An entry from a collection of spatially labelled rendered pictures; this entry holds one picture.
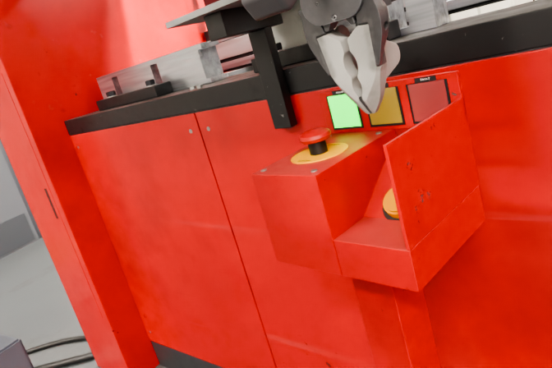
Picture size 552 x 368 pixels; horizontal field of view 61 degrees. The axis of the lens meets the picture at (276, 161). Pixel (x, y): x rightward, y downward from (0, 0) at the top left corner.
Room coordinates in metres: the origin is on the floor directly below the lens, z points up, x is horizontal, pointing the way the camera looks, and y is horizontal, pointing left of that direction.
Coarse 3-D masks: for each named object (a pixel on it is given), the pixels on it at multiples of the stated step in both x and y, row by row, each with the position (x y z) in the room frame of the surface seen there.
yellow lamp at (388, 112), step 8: (392, 88) 0.55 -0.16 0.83; (384, 96) 0.56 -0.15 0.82; (392, 96) 0.56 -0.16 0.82; (384, 104) 0.57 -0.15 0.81; (392, 104) 0.56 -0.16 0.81; (384, 112) 0.57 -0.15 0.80; (392, 112) 0.56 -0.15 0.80; (400, 112) 0.55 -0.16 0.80; (376, 120) 0.58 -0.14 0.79; (384, 120) 0.57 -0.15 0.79; (392, 120) 0.56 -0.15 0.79; (400, 120) 0.55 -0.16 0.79
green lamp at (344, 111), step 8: (336, 96) 0.62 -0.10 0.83; (344, 96) 0.61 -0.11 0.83; (336, 104) 0.62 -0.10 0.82; (344, 104) 0.61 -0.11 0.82; (352, 104) 0.60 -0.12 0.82; (336, 112) 0.62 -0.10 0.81; (344, 112) 0.61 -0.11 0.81; (352, 112) 0.60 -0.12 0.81; (336, 120) 0.63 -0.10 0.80; (344, 120) 0.62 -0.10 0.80; (352, 120) 0.61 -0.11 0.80; (360, 120) 0.60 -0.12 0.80
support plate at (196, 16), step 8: (224, 0) 0.70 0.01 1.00; (232, 0) 0.69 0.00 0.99; (240, 0) 0.69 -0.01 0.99; (200, 8) 0.74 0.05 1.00; (208, 8) 0.73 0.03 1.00; (216, 8) 0.72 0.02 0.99; (224, 8) 0.74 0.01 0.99; (184, 16) 0.77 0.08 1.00; (192, 16) 0.75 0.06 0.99; (200, 16) 0.76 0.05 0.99; (168, 24) 0.80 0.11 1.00; (176, 24) 0.78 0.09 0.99; (184, 24) 0.80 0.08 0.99
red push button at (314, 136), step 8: (320, 128) 0.55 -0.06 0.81; (328, 128) 0.55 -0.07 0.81; (304, 136) 0.54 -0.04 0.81; (312, 136) 0.53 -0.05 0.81; (320, 136) 0.53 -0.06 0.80; (328, 136) 0.54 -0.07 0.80; (304, 144) 0.54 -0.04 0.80; (312, 144) 0.54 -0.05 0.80; (320, 144) 0.54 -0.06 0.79; (312, 152) 0.54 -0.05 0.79; (320, 152) 0.54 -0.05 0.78
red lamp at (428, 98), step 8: (440, 80) 0.51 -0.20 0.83; (408, 88) 0.54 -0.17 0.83; (416, 88) 0.53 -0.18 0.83; (424, 88) 0.52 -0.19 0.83; (432, 88) 0.52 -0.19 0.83; (440, 88) 0.51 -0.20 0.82; (416, 96) 0.53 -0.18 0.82; (424, 96) 0.52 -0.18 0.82; (432, 96) 0.52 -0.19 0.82; (440, 96) 0.51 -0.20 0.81; (416, 104) 0.53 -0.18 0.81; (424, 104) 0.53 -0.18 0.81; (432, 104) 0.52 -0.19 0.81; (440, 104) 0.51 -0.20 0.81; (416, 112) 0.53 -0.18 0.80; (424, 112) 0.53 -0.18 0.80; (432, 112) 0.52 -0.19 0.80; (416, 120) 0.54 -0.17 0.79
